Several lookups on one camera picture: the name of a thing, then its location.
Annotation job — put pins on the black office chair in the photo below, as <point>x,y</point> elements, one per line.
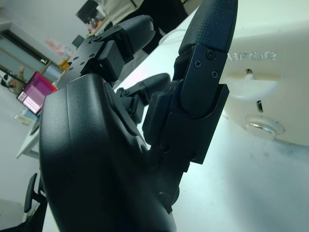
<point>30,193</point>

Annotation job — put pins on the black monitor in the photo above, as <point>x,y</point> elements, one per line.
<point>88,10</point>

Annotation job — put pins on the white office desk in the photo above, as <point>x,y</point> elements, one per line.
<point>29,142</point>

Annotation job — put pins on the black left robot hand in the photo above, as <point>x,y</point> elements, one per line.
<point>84,145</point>

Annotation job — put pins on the clear toaster dial knob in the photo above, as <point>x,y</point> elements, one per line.
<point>263,126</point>

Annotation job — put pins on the person in beige jacket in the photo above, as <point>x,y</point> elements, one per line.
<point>166,12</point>

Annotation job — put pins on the white toaster lever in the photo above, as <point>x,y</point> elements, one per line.
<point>253,88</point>

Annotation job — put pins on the laptop with pink screen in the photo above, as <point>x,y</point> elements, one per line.
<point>36,94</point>

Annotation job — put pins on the cream white toaster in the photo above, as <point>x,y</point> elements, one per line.
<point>277,36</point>

